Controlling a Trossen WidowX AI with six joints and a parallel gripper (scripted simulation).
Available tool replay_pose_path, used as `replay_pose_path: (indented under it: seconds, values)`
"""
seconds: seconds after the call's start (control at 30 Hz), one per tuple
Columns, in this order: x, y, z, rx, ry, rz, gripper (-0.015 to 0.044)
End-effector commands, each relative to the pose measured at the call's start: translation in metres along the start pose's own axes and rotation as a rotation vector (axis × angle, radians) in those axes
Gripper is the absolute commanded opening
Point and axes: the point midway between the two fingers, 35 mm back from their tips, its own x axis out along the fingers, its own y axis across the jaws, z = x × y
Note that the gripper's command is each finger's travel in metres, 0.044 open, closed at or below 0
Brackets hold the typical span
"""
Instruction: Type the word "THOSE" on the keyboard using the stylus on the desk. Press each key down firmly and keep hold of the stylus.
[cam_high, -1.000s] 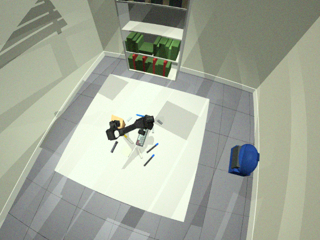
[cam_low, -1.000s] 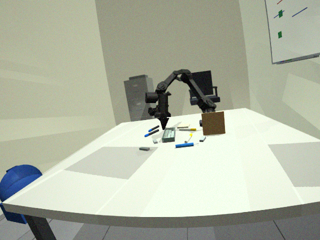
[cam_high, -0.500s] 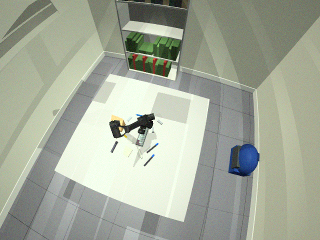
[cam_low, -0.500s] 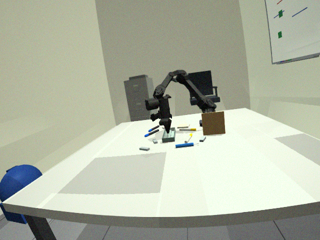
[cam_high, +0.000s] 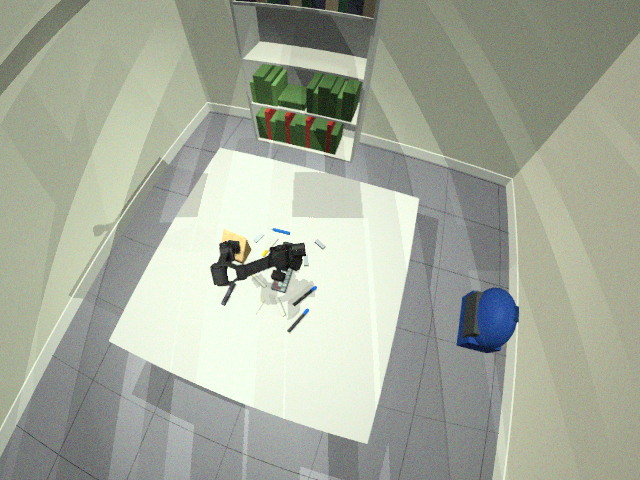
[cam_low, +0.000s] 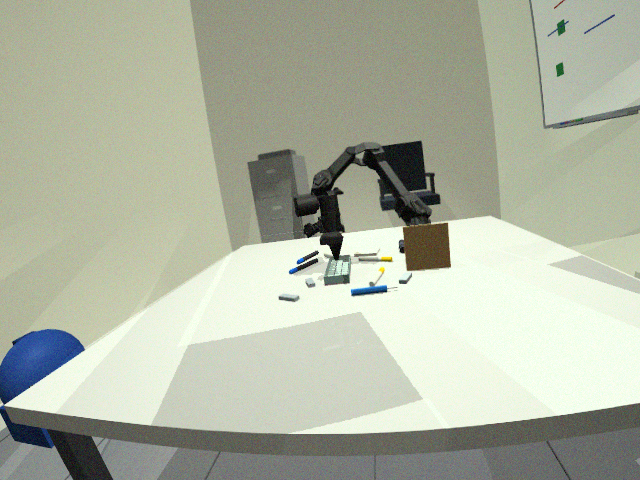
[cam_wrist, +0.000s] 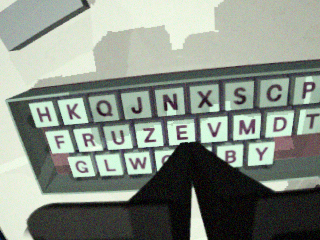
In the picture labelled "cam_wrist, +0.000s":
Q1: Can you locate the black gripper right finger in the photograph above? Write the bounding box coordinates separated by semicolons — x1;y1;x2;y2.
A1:
189;141;320;240

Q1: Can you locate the grey keyboard with white letter keys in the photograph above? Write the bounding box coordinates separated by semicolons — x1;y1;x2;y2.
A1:
4;59;320;196

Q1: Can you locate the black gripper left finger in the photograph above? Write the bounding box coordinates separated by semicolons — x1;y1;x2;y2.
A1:
27;142;193;240

